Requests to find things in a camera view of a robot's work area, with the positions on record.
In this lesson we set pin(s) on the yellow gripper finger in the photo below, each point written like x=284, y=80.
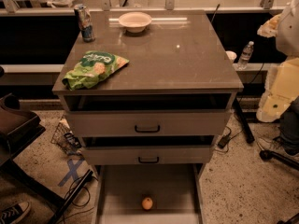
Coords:
x=281, y=89
x=270, y=28

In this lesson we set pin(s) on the black chair at left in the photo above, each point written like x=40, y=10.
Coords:
x=18, y=129

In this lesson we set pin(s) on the top drawer with black handle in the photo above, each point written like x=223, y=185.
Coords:
x=111, y=124

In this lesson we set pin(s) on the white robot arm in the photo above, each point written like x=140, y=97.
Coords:
x=287, y=38

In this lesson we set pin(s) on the middle drawer with black handle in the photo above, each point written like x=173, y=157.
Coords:
x=146, y=155

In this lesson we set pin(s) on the open bottom drawer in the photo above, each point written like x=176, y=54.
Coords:
x=174, y=189

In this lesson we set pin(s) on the white bowl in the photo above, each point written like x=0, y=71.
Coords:
x=135, y=22

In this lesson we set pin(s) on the wire basket on floor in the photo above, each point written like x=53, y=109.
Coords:
x=64, y=139

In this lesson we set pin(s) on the clear plastic water bottle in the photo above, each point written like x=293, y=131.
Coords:
x=245, y=56

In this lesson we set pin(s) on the energy drink can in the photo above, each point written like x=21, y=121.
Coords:
x=84, y=22

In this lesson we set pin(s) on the drawer with black handle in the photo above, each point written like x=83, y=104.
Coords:
x=146, y=155
x=111, y=124

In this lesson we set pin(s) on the black power adapter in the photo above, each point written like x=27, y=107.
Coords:
x=224, y=141

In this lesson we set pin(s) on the green chip bag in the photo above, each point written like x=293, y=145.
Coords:
x=93, y=68

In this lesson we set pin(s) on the person leg in jeans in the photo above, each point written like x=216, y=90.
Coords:
x=289, y=129

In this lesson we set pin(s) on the black sneaker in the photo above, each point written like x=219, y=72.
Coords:
x=15, y=213

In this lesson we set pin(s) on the grey drawer cabinet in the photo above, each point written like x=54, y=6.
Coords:
x=177, y=64

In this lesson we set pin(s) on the black table leg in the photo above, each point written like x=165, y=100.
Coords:
x=247, y=131

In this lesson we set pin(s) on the orange fruit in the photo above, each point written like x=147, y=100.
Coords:
x=147, y=203

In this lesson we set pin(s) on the white paper cup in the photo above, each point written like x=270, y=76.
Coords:
x=231, y=55

